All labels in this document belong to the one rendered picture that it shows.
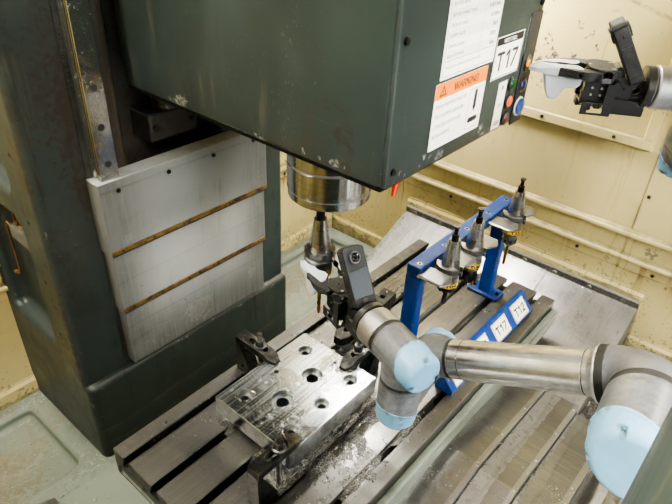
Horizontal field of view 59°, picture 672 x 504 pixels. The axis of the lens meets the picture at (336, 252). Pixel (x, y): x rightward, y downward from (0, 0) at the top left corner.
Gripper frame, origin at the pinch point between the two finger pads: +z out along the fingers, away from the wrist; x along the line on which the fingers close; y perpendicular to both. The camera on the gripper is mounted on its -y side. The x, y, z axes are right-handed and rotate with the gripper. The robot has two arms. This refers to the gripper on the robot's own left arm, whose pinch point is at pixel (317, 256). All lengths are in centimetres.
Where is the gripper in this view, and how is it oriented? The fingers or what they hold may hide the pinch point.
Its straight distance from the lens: 119.9
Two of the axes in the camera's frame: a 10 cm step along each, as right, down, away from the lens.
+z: -5.2, -5.0, 6.9
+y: -0.4, 8.2, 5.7
